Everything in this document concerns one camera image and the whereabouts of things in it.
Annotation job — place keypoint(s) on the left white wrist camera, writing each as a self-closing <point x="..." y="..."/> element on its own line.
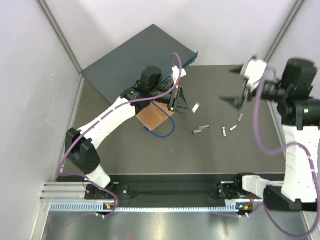
<point x="175" y="74"/>

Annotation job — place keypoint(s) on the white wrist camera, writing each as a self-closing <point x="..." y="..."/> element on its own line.
<point x="175" y="74"/>
<point x="253" y="71"/>

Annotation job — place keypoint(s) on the silver transceiver module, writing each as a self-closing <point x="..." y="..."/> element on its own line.
<point x="240" y="117"/>
<point x="234" y="127"/>
<point x="224" y="132"/>
<point x="204" y="127"/>
<point x="197" y="131"/>

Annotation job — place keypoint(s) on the dark blue network switch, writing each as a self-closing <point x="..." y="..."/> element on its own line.
<point x="119" y="70"/>

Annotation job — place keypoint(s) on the wooden board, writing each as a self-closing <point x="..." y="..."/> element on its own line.
<point x="154" y="115"/>

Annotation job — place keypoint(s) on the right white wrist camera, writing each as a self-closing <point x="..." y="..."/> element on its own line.
<point x="253" y="71"/>

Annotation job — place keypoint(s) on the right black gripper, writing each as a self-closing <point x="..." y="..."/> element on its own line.
<point x="237" y="102"/>

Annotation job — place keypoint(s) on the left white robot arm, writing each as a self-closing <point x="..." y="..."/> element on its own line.
<point x="82" y="143"/>

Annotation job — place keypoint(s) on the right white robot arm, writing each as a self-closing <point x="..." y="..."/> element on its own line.
<point x="300" y="120"/>

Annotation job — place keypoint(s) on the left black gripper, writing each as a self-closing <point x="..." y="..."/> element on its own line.
<point x="179" y="104"/>

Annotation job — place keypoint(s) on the aluminium frame rail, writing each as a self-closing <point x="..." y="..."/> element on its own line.
<point x="63" y="191"/>

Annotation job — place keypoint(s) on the silver transceiver plug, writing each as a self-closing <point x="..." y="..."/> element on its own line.
<point x="195" y="108"/>

